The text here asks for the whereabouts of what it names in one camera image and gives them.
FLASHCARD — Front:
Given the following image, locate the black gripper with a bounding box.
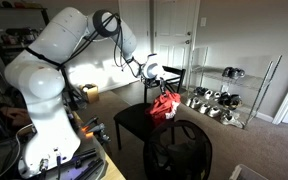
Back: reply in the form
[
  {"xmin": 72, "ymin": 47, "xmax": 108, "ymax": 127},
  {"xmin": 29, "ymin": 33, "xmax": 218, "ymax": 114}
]
[{"xmin": 146, "ymin": 77, "xmax": 169, "ymax": 97}]

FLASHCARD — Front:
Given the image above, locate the red piece of clothing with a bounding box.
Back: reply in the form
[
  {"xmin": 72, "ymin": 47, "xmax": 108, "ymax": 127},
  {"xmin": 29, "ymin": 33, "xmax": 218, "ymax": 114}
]
[{"xmin": 145, "ymin": 91, "xmax": 182, "ymax": 126}]

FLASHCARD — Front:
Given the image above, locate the black metal chair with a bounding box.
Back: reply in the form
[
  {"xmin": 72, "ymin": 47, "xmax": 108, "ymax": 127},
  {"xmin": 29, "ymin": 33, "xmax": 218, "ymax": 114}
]
[{"xmin": 113, "ymin": 65, "xmax": 187, "ymax": 151}]

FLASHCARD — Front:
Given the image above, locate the black mesh hamper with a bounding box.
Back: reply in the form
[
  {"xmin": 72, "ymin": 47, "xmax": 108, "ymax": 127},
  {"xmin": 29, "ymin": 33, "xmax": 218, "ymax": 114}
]
[{"xmin": 142, "ymin": 119, "xmax": 214, "ymax": 180}]

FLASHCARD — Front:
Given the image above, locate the dark sneaker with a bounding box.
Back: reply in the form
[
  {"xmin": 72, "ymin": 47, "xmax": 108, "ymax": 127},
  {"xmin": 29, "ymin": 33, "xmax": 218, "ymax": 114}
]
[{"xmin": 193, "ymin": 86, "xmax": 208, "ymax": 97}]

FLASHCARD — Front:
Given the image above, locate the white entrance door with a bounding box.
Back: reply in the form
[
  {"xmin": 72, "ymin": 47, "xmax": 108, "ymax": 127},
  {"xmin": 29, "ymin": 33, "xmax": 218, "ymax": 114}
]
[{"xmin": 153, "ymin": 0, "xmax": 200, "ymax": 73}]

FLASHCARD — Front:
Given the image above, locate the white closet door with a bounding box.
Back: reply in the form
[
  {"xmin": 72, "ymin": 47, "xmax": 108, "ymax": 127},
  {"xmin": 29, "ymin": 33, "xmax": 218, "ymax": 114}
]
[{"xmin": 118, "ymin": 0, "xmax": 152, "ymax": 59}]

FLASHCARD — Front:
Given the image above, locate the cardboard box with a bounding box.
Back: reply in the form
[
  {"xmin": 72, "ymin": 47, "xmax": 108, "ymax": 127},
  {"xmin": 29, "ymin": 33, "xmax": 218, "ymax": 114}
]
[{"xmin": 79, "ymin": 83, "xmax": 100, "ymax": 104}]

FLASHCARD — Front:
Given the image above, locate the black orange bar clamp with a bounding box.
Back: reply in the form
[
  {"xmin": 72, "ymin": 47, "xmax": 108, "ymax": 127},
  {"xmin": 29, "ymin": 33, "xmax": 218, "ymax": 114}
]
[
  {"xmin": 81, "ymin": 115, "xmax": 100, "ymax": 130},
  {"xmin": 85, "ymin": 123, "xmax": 112, "ymax": 144}
]

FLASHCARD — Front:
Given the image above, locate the black metal bar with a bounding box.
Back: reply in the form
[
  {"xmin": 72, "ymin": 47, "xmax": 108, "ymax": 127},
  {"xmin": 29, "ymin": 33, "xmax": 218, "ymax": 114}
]
[{"xmin": 73, "ymin": 148, "xmax": 105, "ymax": 180}]

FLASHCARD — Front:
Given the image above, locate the clear plastic bin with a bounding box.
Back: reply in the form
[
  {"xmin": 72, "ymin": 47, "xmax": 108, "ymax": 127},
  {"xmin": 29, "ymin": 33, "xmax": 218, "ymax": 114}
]
[{"xmin": 229, "ymin": 163, "xmax": 269, "ymax": 180}]

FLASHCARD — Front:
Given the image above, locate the wire shoe rack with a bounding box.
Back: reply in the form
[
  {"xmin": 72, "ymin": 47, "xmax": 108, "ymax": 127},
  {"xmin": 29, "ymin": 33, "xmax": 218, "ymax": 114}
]
[{"xmin": 185, "ymin": 46, "xmax": 283, "ymax": 130}]

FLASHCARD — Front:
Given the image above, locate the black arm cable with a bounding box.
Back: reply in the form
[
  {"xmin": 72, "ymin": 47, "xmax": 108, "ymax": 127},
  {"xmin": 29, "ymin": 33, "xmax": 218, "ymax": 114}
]
[{"xmin": 25, "ymin": 12, "xmax": 136, "ymax": 73}]

